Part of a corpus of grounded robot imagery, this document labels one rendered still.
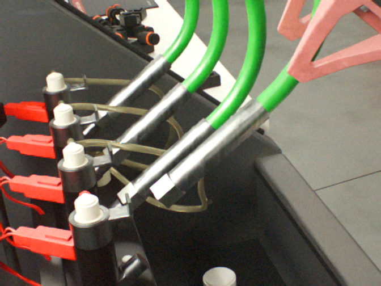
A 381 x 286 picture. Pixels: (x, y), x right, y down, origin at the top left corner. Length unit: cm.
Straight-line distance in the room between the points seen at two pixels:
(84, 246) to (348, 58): 21
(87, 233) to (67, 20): 33
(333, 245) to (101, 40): 32
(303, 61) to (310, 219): 33
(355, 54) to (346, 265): 30
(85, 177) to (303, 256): 31
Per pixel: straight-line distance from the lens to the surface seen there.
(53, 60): 77
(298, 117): 313
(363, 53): 45
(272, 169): 85
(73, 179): 56
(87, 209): 48
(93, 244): 49
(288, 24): 50
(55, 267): 65
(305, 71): 46
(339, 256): 71
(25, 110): 73
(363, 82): 347
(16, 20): 76
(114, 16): 125
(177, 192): 49
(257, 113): 48
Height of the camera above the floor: 138
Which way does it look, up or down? 28 degrees down
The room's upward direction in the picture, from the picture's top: 6 degrees counter-clockwise
